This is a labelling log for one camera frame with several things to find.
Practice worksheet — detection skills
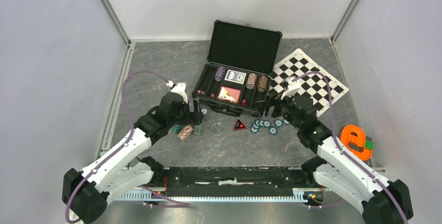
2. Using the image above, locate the black red all-in triangle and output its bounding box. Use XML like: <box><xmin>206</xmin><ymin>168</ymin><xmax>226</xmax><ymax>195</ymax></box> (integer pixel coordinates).
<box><xmin>233</xmin><ymin>118</ymin><xmax>248</xmax><ymax>131</ymax></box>

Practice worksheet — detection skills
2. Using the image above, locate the black poker case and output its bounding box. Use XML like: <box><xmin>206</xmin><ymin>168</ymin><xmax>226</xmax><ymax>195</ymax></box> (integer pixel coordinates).
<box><xmin>192</xmin><ymin>20</ymin><xmax>283</xmax><ymax>117</ymax></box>

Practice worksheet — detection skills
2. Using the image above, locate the black white chessboard mat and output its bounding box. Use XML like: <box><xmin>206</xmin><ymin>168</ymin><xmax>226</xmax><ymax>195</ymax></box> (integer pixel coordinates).
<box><xmin>269</xmin><ymin>49</ymin><xmax>349</xmax><ymax>117</ymax></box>

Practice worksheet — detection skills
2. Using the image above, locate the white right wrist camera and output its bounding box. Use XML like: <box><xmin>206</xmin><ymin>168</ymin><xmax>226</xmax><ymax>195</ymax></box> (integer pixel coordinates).
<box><xmin>280</xmin><ymin>77</ymin><xmax>301</xmax><ymax>99</ymax></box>

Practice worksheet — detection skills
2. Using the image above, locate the purple poker chip stack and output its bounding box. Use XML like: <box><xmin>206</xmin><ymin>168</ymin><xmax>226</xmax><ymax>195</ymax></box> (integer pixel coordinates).
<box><xmin>214</xmin><ymin>66</ymin><xmax>226</xmax><ymax>82</ymax></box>

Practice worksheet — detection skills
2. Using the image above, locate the brown poker chip stack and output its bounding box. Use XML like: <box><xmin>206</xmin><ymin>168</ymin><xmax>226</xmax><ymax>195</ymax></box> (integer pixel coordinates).
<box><xmin>257</xmin><ymin>76</ymin><xmax>268</xmax><ymax>92</ymax></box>

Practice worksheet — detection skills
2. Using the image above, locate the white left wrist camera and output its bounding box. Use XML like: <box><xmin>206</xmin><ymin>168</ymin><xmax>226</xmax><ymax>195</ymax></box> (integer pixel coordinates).
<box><xmin>166</xmin><ymin>80</ymin><xmax>189</xmax><ymax>103</ymax></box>

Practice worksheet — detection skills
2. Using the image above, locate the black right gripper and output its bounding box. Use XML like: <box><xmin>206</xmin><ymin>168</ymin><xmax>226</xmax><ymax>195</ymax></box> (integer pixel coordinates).
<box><xmin>254</xmin><ymin>89</ymin><xmax>302</xmax><ymax>131</ymax></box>

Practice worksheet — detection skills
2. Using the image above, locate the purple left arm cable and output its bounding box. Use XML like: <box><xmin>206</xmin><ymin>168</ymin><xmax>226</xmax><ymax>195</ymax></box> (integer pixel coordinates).
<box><xmin>65</xmin><ymin>70</ymin><xmax>174</xmax><ymax>224</ymax></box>

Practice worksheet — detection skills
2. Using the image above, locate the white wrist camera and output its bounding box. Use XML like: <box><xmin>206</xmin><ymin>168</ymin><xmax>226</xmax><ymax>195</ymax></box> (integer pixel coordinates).
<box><xmin>166</xmin><ymin>80</ymin><xmax>189</xmax><ymax>103</ymax></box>
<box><xmin>280</xmin><ymin>77</ymin><xmax>301</xmax><ymax>99</ymax></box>

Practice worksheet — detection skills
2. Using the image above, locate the clear dealer button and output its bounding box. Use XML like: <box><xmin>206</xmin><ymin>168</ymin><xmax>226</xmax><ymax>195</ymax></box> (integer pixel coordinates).
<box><xmin>211</xmin><ymin>122</ymin><xmax>225</xmax><ymax>136</ymax></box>

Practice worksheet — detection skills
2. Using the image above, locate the orange blue poker chip stack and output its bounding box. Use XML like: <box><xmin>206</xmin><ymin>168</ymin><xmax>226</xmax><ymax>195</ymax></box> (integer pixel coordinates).
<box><xmin>246</xmin><ymin>73</ymin><xmax>257</xmax><ymax>90</ymax></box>

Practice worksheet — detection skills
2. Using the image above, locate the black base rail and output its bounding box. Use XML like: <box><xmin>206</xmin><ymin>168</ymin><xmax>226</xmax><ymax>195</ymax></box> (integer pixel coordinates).
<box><xmin>131</xmin><ymin>166</ymin><xmax>336</xmax><ymax>199</ymax></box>

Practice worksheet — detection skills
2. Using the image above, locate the green 50 chip middle right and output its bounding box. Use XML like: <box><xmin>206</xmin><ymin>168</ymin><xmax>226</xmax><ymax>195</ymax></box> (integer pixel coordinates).
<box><xmin>275</xmin><ymin>119</ymin><xmax>283</xmax><ymax>128</ymax></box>

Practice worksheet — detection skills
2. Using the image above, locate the green yellow blue chip stack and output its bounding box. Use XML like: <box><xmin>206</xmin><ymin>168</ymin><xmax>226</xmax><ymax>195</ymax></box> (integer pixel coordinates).
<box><xmin>193</xmin><ymin>125</ymin><xmax>203</xmax><ymax>135</ymax></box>

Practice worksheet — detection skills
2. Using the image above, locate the pink poker chip stack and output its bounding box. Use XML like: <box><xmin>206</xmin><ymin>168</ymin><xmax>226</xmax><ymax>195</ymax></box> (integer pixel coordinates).
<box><xmin>177</xmin><ymin>125</ymin><xmax>194</xmax><ymax>141</ymax></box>

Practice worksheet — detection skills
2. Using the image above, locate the red playing card deck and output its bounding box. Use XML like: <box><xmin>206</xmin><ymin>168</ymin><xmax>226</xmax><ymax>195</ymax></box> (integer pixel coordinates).
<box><xmin>217</xmin><ymin>86</ymin><xmax>241</xmax><ymax>103</ymax></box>

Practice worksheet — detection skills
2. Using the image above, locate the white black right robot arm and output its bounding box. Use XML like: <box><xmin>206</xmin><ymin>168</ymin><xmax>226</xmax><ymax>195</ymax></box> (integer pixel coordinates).
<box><xmin>254</xmin><ymin>95</ymin><xmax>414</xmax><ymax>223</ymax></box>

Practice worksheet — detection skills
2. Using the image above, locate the teal poker chip stack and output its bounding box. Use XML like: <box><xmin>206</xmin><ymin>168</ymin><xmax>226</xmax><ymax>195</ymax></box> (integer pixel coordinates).
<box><xmin>171</xmin><ymin>125</ymin><xmax>182</xmax><ymax>134</ymax></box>

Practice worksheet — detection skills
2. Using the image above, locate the green 50 chip lower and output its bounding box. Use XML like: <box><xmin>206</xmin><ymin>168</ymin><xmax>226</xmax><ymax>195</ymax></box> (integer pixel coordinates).
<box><xmin>269</xmin><ymin>127</ymin><xmax>278</xmax><ymax>135</ymax></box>

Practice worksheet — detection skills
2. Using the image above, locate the blue playing card deck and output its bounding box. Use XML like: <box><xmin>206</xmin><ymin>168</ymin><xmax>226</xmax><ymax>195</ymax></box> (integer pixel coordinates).
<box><xmin>225</xmin><ymin>70</ymin><xmax>247</xmax><ymax>84</ymax></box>

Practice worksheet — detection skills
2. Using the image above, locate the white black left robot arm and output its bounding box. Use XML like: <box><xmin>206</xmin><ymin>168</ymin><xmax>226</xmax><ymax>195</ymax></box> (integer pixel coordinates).
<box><xmin>62</xmin><ymin>92</ymin><xmax>203</xmax><ymax>223</ymax></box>

